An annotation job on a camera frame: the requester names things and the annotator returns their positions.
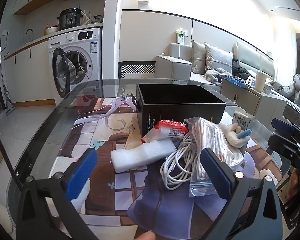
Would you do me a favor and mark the black pressure cooker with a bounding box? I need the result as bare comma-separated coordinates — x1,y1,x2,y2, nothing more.
57,8,83,31

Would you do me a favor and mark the zip bag of white rope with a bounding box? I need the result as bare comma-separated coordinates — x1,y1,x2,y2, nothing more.
184,116,245,198

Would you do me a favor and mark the blue tray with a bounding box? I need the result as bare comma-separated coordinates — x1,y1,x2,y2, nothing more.
222,76,255,87

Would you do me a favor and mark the white labelled packet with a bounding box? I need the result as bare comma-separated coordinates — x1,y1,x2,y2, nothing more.
232,110,255,133

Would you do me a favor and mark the black white patterned chair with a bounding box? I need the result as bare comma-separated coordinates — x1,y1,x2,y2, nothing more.
118,61,156,79

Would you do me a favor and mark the red and white packet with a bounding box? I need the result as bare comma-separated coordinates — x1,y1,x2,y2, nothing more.
141,119,189,144

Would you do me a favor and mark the wall socket with charger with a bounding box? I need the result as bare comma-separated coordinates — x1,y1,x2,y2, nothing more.
175,27,188,45

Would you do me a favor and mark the white washing machine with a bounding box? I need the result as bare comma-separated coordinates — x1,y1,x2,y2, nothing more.
48,27,103,105

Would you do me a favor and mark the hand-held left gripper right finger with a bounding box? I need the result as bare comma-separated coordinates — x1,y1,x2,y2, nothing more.
199,147,284,240

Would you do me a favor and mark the white cable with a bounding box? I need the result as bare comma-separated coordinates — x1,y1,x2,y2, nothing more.
76,10,90,78
160,132,203,190

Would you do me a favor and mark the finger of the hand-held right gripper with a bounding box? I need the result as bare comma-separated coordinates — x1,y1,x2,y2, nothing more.
271,118,300,145
268,132,300,163

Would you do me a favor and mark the grey pillow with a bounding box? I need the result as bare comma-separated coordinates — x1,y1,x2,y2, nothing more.
191,40,207,75
204,42,233,74

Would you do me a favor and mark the beige side cabinet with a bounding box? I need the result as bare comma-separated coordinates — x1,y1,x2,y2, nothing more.
219,76,287,125

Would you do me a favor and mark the white hanging cable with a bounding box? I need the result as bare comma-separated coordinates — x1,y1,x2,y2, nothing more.
76,10,90,78

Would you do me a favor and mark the grey sofa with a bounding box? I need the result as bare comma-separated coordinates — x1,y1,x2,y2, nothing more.
155,40,275,90

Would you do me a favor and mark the white lower kitchen cabinet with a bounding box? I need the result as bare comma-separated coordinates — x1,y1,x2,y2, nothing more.
4,39,50,105

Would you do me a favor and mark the black box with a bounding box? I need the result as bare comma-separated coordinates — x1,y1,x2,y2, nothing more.
136,83,227,137

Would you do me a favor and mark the person's left hand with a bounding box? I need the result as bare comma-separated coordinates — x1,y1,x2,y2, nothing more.
134,231,156,240

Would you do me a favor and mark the printed desk mat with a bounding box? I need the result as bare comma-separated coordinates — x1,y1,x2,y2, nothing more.
46,96,283,240

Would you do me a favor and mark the white cloth glove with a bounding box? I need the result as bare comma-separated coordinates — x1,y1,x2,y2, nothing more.
220,124,252,153

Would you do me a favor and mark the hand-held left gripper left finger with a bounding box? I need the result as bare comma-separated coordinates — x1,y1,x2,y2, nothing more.
16,147,100,240

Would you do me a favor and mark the black jacket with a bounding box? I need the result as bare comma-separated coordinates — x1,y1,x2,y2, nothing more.
231,54,252,79

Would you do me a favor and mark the white foam piece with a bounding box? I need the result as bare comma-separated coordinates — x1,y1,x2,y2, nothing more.
110,139,177,173

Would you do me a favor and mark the grey fluffy cloth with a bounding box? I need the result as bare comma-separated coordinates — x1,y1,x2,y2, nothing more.
205,69,230,83

